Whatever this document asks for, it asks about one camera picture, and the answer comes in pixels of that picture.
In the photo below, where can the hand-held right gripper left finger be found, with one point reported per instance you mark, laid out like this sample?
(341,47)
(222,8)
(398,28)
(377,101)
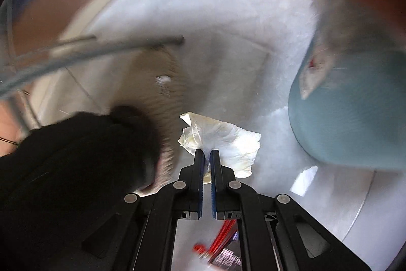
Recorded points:
(199,182)

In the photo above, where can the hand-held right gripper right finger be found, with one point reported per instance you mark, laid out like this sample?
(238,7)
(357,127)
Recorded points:
(215,182)

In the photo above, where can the white tissue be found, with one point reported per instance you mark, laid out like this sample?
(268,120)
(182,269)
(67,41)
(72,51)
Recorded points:
(231,144)

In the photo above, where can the teal bin with black liner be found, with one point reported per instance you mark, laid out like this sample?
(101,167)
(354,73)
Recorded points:
(349,118)

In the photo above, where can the tan slipper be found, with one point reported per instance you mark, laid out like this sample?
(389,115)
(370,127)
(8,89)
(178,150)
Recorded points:
(165,118)

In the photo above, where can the person's black-clad leg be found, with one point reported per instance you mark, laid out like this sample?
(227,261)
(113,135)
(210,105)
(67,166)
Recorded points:
(63,179)

